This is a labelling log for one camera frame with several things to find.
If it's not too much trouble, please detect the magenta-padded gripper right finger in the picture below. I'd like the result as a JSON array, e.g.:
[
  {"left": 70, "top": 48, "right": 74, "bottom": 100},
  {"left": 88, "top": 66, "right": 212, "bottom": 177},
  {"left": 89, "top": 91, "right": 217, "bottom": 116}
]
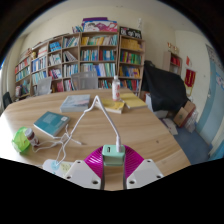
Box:
[{"left": 123, "top": 144, "right": 165, "bottom": 190}]

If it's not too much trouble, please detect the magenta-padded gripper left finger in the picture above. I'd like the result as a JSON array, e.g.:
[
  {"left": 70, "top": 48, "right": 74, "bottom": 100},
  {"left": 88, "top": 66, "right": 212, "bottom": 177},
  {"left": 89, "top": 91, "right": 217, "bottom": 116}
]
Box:
[{"left": 63, "top": 145, "right": 106, "bottom": 190}]

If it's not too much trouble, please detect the mint green charger block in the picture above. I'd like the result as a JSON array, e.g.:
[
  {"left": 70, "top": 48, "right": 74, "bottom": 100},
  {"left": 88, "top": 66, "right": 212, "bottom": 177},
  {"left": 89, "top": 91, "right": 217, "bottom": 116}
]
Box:
[{"left": 101, "top": 144, "right": 127, "bottom": 167}]

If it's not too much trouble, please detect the white charging cable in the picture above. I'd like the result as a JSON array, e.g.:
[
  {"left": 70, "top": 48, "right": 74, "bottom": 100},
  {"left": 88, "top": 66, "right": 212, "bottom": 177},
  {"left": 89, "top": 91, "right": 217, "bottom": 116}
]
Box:
[{"left": 31, "top": 95, "right": 123, "bottom": 166}]

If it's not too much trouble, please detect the white power strip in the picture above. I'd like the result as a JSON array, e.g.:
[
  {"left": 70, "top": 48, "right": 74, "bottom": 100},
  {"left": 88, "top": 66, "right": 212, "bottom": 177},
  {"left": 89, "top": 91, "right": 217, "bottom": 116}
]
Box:
[{"left": 42, "top": 158, "right": 74, "bottom": 178}]

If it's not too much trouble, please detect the teal book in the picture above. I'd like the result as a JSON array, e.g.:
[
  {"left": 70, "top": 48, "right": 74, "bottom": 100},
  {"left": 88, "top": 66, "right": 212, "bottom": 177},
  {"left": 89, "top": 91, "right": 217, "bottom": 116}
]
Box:
[{"left": 33, "top": 110, "right": 71, "bottom": 139}]

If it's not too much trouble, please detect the small jar with red label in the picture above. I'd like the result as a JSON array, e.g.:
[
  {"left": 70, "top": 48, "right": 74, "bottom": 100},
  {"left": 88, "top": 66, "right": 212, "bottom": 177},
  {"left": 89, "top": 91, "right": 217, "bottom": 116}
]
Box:
[{"left": 24, "top": 127, "right": 40, "bottom": 147}]

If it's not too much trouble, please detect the green plastic bag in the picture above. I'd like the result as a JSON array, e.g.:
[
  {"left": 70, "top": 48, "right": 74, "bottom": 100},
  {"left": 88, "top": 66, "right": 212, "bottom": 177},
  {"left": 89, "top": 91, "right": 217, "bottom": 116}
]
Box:
[{"left": 11, "top": 126, "right": 32, "bottom": 154}]

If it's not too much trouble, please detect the cardboard box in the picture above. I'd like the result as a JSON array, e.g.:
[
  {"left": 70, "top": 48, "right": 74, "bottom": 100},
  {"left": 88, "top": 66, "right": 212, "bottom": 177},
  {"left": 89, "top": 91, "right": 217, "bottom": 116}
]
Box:
[{"left": 173, "top": 100, "right": 197, "bottom": 128}]

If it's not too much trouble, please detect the grey book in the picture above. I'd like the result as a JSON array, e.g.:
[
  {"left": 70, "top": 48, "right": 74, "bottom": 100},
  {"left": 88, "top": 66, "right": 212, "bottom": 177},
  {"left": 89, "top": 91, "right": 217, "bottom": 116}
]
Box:
[{"left": 59, "top": 93, "right": 92, "bottom": 114}]

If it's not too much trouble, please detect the black cloth cover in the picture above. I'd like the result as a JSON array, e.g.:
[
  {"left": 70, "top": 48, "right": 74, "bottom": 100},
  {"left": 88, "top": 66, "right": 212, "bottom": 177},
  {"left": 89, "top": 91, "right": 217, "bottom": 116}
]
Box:
[{"left": 140, "top": 60, "right": 188, "bottom": 113}]

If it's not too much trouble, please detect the clear bottle with red label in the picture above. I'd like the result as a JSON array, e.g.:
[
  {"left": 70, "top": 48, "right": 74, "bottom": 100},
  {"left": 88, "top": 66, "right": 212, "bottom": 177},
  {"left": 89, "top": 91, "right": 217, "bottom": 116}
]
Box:
[{"left": 111, "top": 75, "right": 122, "bottom": 102}]

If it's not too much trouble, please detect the grey mesh chair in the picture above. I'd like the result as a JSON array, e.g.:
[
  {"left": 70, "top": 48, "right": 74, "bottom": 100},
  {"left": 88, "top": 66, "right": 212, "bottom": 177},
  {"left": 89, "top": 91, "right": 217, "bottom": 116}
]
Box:
[
  {"left": 70, "top": 70, "right": 99, "bottom": 91},
  {"left": 35, "top": 76, "right": 53, "bottom": 97}
]

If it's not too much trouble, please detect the dark office chair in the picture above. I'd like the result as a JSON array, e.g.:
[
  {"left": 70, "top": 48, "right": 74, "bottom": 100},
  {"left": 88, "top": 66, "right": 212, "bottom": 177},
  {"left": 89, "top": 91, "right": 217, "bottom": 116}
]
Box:
[{"left": 2, "top": 91, "right": 14, "bottom": 109}]

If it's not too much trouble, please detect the red hanging banner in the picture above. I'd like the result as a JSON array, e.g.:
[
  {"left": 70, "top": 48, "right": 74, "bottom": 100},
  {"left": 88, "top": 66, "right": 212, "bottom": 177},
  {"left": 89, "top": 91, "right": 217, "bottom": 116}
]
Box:
[{"left": 184, "top": 68, "right": 197, "bottom": 88}]

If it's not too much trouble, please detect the wooden bookshelf unit with books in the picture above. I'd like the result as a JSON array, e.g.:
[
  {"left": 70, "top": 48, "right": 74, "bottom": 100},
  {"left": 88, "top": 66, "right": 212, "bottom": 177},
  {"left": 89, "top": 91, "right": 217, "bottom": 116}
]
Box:
[{"left": 13, "top": 17, "right": 147, "bottom": 99}]

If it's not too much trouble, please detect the small wooden wall shelf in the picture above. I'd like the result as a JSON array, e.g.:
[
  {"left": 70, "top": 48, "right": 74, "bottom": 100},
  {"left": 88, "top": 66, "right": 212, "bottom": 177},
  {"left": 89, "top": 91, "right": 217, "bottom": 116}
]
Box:
[{"left": 162, "top": 50, "right": 183, "bottom": 76}]

